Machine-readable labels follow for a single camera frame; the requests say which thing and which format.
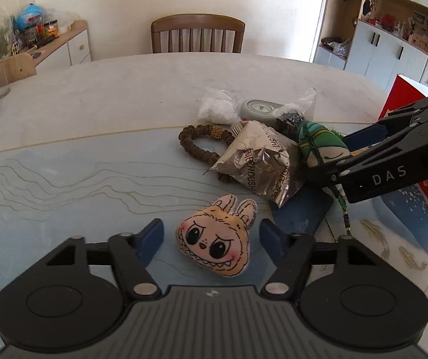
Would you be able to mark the clear bag of black bits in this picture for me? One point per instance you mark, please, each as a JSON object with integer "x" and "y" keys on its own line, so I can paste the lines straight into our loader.
{"x": 290, "y": 119}

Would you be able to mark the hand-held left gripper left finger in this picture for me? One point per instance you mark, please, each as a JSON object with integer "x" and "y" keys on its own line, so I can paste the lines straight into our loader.
{"x": 152, "y": 239}

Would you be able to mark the clear plastic bag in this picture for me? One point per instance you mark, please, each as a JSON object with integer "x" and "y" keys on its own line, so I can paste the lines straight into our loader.
{"x": 60, "y": 20}

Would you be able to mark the white plastic bag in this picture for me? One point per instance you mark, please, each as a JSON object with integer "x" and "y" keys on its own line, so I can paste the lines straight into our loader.
{"x": 217, "y": 110}

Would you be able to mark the white wall cabinet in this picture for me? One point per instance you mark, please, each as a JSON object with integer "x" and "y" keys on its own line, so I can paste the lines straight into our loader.
{"x": 378, "y": 48}

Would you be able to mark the wooden chair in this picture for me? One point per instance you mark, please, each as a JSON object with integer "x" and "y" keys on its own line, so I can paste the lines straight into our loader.
{"x": 198, "y": 26}

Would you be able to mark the white wooden-top sideboard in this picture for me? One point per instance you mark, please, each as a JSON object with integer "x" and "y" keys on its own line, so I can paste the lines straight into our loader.
{"x": 79, "y": 46}

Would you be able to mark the silver foil snack packet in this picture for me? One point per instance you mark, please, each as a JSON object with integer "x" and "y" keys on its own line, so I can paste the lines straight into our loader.
{"x": 258, "y": 157}

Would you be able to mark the green plush doll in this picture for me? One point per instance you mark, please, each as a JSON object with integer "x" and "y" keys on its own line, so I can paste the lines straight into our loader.
{"x": 318, "y": 146}

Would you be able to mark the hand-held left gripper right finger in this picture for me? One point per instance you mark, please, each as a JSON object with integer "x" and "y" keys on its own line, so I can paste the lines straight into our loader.
{"x": 273, "y": 237}

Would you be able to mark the monster face plush toy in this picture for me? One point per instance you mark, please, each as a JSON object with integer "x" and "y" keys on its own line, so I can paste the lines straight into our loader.
{"x": 214, "y": 232}

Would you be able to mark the group of small jars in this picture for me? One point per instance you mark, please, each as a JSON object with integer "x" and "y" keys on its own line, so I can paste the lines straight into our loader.
{"x": 43, "y": 30}

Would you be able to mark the grey round gear device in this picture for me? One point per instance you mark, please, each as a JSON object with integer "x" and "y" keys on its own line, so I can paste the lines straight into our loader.
{"x": 258, "y": 109}

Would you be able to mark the red box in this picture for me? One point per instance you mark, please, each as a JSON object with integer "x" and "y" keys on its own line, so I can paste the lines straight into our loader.
{"x": 404, "y": 93}

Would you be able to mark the blue round bag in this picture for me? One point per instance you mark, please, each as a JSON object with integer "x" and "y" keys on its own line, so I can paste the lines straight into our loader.
{"x": 30, "y": 15}

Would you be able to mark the dark blue card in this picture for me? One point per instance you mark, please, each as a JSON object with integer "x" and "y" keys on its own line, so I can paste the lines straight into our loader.
{"x": 303, "y": 209}

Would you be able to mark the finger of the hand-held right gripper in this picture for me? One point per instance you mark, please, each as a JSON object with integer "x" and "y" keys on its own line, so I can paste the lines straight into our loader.
{"x": 326, "y": 172}
{"x": 363, "y": 136}

